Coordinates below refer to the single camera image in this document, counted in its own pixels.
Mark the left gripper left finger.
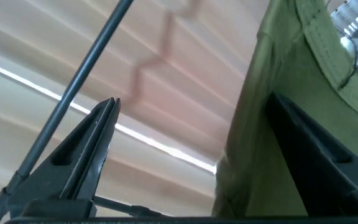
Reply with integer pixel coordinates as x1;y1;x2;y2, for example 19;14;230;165
7;97;122;218

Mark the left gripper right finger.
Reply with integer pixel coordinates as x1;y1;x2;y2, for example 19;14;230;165
265;92;358;217

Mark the green printed shirt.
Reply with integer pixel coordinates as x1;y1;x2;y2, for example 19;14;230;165
211;0;358;218

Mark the black clothes rack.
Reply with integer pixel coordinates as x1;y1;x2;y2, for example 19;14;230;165
0;0;167;224

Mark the white laundry basket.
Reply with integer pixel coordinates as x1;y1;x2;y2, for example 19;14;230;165
325;0;358;40

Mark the beige curtain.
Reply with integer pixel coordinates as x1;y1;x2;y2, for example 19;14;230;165
0;0;272;217

